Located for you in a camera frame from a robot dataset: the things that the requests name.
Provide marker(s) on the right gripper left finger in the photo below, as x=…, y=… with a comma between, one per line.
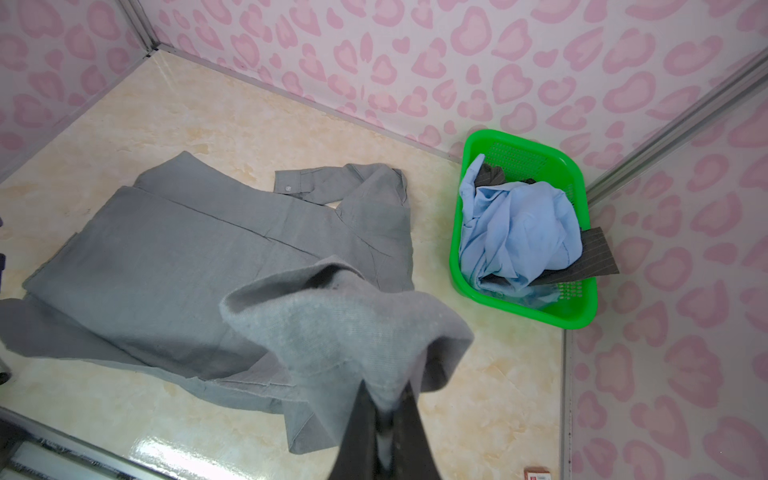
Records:
x=357, y=457

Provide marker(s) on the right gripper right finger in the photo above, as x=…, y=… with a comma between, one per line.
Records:
x=411, y=454

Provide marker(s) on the grey long sleeve shirt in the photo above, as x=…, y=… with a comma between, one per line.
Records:
x=283, y=301

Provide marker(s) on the red white label card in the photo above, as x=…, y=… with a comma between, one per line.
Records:
x=536, y=473

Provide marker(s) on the green plastic basket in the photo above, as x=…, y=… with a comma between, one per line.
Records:
x=520, y=159

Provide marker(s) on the light blue shirt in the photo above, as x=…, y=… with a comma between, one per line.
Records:
x=511, y=233

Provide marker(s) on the black shirt in basket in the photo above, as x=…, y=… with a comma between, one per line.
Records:
x=597, y=258

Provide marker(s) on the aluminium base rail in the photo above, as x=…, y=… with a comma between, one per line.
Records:
x=32, y=450

